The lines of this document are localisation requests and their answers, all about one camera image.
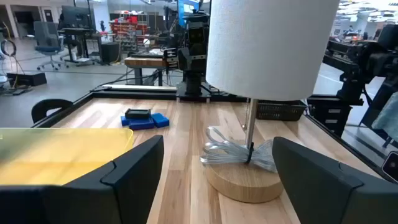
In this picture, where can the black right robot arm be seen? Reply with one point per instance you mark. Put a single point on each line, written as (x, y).
(195, 84)

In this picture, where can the grey office chair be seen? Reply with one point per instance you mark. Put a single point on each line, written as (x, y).
(46, 40)

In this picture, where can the black machine equipment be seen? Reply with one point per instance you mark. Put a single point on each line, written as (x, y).
(367, 62)

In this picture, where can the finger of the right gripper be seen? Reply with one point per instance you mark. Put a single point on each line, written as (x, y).
(171, 59)

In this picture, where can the black desk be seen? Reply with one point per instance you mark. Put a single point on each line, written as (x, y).
(77, 31)

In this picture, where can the black rounded device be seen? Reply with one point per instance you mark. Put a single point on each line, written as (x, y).
(391, 166)

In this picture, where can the black rectangular block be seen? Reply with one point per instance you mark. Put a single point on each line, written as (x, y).
(138, 113)

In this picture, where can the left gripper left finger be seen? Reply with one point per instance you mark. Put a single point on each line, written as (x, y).
(93, 193)

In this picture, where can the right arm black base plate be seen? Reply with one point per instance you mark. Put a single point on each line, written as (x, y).
(186, 97)

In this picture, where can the blue rectangular block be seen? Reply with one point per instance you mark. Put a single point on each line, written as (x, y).
(141, 124)
(124, 120)
(160, 119)

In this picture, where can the teal cloth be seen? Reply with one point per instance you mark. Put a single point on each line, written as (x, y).
(387, 118)

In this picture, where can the black mesh basket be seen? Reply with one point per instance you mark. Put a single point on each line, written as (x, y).
(280, 111)

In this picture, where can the white shade wooden table lamp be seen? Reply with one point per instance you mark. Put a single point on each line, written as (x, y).
(267, 46)

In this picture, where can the yellow translucent plastic bin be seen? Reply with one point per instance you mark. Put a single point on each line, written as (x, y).
(62, 155)

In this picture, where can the wooden workbench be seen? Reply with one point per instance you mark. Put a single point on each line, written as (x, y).
(144, 62)

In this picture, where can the black cube cabinet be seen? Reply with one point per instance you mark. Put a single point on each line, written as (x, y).
(109, 53)

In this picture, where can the black computer monitor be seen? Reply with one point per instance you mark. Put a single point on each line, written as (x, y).
(74, 17)

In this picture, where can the red storage shelves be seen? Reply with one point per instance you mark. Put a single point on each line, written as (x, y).
(127, 28)

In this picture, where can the black drawer unit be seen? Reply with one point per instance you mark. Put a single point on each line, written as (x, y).
(329, 115)

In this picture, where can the black flat floor box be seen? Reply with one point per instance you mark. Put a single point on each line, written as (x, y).
(28, 79)

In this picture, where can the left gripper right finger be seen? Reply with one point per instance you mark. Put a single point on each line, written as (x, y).
(326, 193)

